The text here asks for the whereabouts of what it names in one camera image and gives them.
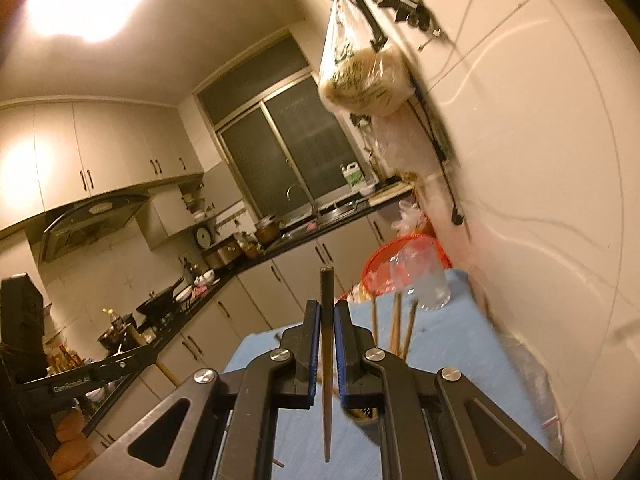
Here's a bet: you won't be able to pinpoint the hanging plastic bag with bread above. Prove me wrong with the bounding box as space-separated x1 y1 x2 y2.
317 0 417 117

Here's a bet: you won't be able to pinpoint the wooden cutting board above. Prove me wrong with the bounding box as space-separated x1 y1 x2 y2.
368 182 416 207

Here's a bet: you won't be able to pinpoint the blue table cloth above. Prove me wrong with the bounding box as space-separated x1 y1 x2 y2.
221 268 552 480

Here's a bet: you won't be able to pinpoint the round orange fruit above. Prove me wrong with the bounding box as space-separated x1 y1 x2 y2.
50 435 96 477
55 411 86 442

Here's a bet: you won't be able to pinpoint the dark tapered chopstick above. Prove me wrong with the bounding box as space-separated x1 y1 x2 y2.
319 265 335 464

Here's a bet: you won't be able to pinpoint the red plastic basket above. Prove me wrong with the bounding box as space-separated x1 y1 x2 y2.
362 237 444 307

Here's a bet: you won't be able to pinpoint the chrome faucet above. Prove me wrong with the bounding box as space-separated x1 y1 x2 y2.
285 183 319 216

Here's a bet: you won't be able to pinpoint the white detergent bottle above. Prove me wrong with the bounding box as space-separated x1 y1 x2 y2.
342 160 366 187

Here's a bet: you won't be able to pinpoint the range hood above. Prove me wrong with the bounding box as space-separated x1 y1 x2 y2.
38 194 154 264

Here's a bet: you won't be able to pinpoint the dark pot with lid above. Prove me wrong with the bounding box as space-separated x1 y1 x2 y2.
97 326 134 352

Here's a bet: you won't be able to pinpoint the white cabinets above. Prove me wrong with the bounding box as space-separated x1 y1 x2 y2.
85 207 401 456
0 100 206 234

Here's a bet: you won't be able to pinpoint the black wok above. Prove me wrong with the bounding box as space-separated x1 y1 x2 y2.
135 277 185 319

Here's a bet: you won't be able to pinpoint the black hanging cable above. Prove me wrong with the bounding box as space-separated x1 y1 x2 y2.
409 85 464 227

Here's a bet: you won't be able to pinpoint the white upper cabinets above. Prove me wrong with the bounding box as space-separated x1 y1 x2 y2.
0 100 206 234

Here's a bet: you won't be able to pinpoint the wall dish shelf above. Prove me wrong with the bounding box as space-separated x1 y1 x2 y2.
180 182 208 223

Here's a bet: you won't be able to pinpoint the clear drinking glass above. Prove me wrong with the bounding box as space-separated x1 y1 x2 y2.
388 244 451 312

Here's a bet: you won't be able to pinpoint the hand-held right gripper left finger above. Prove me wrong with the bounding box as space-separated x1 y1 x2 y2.
82 299 322 480

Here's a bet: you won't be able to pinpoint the crumpled plastic bag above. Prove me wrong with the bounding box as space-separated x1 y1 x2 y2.
392 199 432 236

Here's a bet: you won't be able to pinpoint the kitchen window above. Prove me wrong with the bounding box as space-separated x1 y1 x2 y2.
192 30 384 222

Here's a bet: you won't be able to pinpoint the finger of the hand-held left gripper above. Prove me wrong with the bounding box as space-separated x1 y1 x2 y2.
17 346 162 413

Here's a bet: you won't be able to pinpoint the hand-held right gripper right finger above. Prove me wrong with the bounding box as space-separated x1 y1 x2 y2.
334 299 577 480

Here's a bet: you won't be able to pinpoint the white translucent plastic bag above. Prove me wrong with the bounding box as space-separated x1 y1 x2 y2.
369 104 452 187

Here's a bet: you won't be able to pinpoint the white lower cabinets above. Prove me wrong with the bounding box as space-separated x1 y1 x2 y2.
85 207 401 456

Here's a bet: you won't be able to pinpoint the brown cooking pot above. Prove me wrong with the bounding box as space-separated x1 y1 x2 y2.
254 214 281 246

